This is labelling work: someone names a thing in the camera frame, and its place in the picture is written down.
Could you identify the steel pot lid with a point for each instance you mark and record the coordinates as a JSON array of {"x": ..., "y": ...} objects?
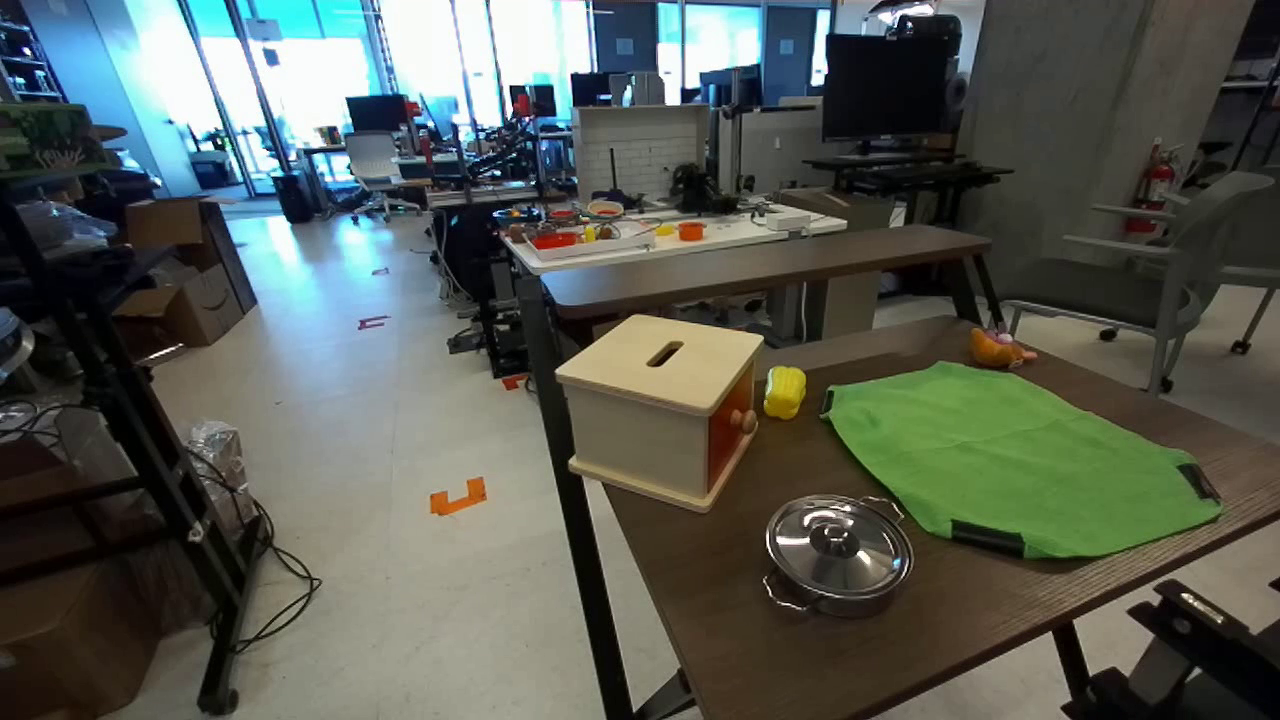
[{"x": 867, "y": 557}]

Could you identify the steel pot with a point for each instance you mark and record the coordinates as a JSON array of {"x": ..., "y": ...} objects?
[{"x": 853, "y": 604}]

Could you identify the wooden box with slot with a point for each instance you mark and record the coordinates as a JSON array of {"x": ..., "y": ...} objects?
[{"x": 643, "y": 402}]

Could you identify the orange cup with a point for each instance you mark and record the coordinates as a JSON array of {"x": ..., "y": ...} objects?
[{"x": 691, "y": 231}]

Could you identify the dark wood side table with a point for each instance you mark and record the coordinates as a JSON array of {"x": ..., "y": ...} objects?
[{"x": 745, "y": 264}]

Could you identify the yellow foam block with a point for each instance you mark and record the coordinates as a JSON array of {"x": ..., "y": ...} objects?
[{"x": 787, "y": 392}]

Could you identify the red tray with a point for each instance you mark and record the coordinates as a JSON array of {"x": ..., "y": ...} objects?
[{"x": 554, "y": 243}]

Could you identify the white table with toys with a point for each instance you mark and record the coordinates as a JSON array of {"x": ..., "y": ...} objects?
[{"x": 720, "y": 232}]

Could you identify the white partition panel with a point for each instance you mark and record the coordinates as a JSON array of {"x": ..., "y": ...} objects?
[{"x": 643, "y": 146}]

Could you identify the orange floor tape marker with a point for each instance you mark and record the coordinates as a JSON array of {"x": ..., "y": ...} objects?
[{"x": 459, "y": 503}]

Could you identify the black metal table leg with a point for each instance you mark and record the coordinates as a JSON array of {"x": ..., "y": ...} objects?
[{"x": 585, "y": 587}]

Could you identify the red floor tape marker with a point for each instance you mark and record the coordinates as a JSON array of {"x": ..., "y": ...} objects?
[{"x": 372, "y": 321}]

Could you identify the black desk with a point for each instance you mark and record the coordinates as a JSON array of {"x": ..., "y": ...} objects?
[{"x": 904, "y": 172}]

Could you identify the white office chair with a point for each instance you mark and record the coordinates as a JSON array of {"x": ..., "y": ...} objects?
[{"x": 372, "y": 160}]

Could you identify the orange toy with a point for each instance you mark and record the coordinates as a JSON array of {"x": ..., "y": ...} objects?
[{"x": 992, "y": 351}]

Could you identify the small black monitor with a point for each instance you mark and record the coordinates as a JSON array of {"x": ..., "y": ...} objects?
[{"x": 372, "y": 112}]

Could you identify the large black monitor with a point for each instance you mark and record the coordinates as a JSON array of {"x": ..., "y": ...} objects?
[{"x": 884, "y": 81}]

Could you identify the green cloth with black tabs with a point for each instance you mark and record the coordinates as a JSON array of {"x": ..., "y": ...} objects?
[{"x": 1014, "y": 452}]

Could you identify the black trash bin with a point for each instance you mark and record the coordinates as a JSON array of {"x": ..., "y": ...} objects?
[{"x": 292, "y": 199}]

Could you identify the clear plastic bag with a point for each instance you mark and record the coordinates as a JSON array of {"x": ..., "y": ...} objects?
[{"x": 222, "y": 460}]

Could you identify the low cardboard box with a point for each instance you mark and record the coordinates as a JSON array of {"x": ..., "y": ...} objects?
[{"x": 186, "y": 313}]

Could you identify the tall cardboard box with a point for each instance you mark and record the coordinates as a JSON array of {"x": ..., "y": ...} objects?
[{"x": 174, "y": 224}]

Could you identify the black shelf rack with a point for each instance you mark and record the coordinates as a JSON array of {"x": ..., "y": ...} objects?
[{"x": 126, "y": 412}]

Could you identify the red fire extinguisher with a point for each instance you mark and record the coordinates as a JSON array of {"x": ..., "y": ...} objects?
[{"x": 1151, "y": 187}]

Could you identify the black stand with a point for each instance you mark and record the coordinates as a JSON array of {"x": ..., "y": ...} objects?
[{"x": 1187, "y": 654}]

